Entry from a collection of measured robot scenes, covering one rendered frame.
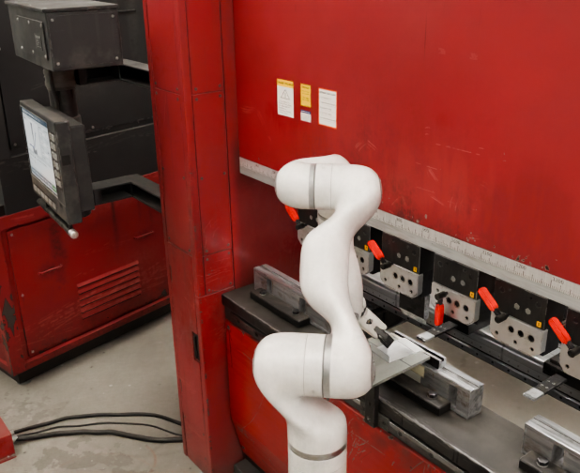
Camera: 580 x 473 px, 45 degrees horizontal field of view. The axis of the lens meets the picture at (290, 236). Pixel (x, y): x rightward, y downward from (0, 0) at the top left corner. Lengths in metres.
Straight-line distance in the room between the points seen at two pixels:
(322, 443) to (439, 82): 0.93
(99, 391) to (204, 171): 1.68
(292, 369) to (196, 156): 1.32
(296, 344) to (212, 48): 1.38
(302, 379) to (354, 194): 0.39
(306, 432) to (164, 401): 2.35
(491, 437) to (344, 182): 0.90
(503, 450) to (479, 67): 0.99
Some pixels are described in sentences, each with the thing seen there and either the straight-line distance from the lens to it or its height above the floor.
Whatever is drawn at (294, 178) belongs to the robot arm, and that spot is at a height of 1.66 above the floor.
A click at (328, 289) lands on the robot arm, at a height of 1.49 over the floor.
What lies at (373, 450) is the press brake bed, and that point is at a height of 0.67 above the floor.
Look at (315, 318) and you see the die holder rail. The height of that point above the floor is 0.91.
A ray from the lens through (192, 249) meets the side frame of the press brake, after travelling 2.62.
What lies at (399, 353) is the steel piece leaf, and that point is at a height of 1.00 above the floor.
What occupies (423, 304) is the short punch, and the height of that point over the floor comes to 1.15.
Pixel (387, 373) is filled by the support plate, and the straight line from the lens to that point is 2.03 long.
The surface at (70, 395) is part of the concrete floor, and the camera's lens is 3.87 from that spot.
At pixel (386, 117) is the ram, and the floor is 1.67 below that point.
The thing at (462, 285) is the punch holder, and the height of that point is 1.28.
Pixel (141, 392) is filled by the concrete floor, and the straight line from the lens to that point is 3.79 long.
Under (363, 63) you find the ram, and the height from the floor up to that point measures 1.81.
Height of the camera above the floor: 2.11
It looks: 22 degrees down
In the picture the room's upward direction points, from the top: 1 degrees counter-clockwise
